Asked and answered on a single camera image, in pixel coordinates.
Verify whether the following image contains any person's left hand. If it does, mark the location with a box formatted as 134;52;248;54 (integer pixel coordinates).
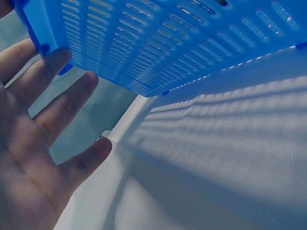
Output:
0;0;113;230

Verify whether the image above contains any blue plastic slotted basket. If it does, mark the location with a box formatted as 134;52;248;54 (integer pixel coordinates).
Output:
14;0;307;98

